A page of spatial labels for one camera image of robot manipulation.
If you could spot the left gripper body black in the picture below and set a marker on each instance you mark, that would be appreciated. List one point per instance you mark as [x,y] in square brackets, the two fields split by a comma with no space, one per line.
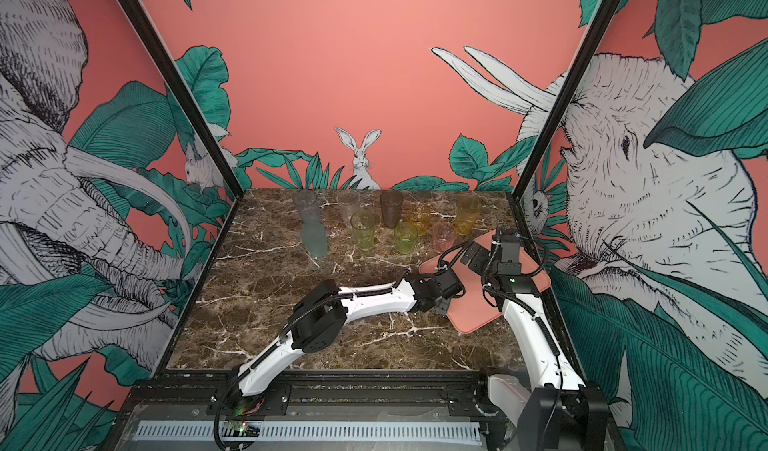
[442,308]

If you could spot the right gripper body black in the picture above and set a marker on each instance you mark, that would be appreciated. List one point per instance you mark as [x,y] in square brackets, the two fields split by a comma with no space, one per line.
[484,264]

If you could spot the pink square tray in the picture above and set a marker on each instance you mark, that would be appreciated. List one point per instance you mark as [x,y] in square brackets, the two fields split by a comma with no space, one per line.
[471,312]

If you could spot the light green glass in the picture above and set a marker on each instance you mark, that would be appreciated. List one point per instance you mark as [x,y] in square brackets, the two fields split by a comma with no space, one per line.
[364,224]
[406,236]

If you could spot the clear short glass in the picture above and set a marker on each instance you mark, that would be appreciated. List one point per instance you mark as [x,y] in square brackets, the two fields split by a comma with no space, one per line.
[348,202]

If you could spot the clear bluish tall glass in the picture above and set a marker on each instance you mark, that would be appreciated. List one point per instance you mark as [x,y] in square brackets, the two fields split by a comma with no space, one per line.
[307,205]

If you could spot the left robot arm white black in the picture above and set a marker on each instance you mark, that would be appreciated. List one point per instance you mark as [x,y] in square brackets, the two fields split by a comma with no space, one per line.
[319,317]

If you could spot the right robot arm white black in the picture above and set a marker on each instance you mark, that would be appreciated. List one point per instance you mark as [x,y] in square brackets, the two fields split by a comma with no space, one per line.
[558,410]

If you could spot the pink glass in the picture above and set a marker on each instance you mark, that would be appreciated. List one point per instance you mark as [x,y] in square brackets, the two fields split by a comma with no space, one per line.
[444,236]

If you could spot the tall yellow glass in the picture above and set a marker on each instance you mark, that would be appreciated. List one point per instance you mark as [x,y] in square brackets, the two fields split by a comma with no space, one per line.
[468,210]

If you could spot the orange yellow glass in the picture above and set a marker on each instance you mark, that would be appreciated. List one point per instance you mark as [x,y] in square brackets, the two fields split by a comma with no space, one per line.
[420,216]

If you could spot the dark brown glass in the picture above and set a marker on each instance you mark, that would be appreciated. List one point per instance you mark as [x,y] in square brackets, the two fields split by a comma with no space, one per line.
[391,202]

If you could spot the frosted teal glass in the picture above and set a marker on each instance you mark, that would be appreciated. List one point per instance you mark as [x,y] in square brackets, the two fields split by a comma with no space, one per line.
[314,237]

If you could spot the white perforated strip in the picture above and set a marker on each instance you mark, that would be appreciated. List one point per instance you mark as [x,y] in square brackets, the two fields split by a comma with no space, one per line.
[466,433]

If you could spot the left black frame post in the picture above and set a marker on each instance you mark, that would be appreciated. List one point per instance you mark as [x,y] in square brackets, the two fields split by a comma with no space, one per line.
[154,45]

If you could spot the black frame post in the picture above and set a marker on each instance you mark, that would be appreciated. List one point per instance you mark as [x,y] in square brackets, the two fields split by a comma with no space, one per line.
[154,45]
[594,34]

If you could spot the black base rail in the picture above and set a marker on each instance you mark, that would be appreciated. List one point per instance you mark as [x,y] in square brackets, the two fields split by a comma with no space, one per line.
[463,393]

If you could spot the right black frame post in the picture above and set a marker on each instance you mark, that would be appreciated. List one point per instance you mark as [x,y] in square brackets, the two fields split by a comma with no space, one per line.
[594,34]

